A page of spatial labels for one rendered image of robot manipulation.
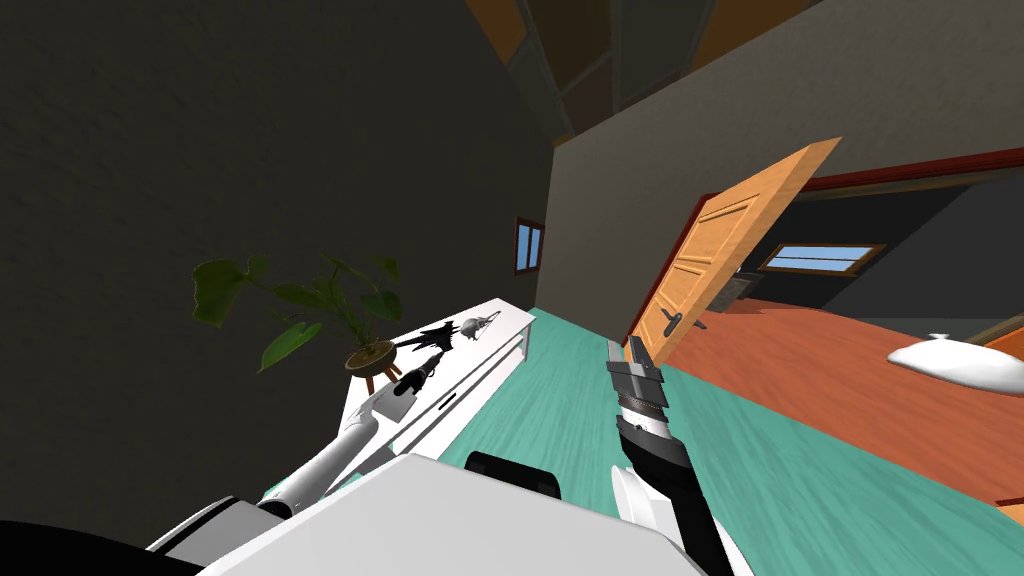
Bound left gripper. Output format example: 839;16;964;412
390;354;444;399

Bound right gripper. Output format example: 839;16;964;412
604;333;669;409

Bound white sideboard with figurines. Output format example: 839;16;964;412
263;297;537;499

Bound green potted plant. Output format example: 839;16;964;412
191;253;405;398

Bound small brown-framed window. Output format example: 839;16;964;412
513;216;546;277

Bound orange wooden door leaf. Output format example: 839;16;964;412
631;136;844;369

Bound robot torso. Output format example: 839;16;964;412
195;450;707;576

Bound wide brown-framed window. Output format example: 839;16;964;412
758;243;887;278

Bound white pillow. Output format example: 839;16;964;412
886;333;1024;398

